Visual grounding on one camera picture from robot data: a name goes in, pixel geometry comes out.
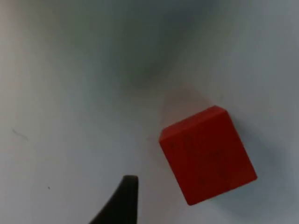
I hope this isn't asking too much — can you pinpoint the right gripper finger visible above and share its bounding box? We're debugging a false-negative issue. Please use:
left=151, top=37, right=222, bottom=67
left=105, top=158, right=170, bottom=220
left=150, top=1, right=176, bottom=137
left=88, top=175, right=139, bottom=224

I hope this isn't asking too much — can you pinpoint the red cube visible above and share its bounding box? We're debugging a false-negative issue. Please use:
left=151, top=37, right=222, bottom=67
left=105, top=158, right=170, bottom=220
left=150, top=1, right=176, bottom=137
left=159, top=105, right=258, bottom=206

